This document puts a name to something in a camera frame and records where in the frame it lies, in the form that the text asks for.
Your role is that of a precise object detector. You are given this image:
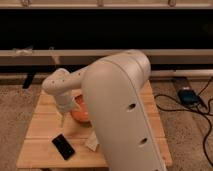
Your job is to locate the blue power adapter box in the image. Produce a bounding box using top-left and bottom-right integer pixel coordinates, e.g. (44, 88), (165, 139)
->
(178, 88), (199, 105)

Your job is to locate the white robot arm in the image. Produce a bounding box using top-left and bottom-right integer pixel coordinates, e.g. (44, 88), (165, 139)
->
(42, 50), (167, 171)

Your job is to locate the orange bowl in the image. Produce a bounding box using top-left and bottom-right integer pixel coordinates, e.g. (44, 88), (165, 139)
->
(70, 95), (90, 123)

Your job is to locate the black cable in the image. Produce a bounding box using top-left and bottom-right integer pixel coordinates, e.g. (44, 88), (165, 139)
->
(153, 77), (213, 168)

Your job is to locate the long grey rail beam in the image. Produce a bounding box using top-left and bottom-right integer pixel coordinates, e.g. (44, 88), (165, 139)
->
(0, 49), (213, 66)

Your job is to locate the black smartphone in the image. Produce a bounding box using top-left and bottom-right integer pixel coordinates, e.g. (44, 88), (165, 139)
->
(52, 134), (75, 160)

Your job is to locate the light wooden table board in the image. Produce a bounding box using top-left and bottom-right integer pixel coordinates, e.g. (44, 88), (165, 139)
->
(16, 79), (173, 169)

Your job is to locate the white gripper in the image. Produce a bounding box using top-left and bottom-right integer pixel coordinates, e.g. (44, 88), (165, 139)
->
(55, 92), (76, 128)

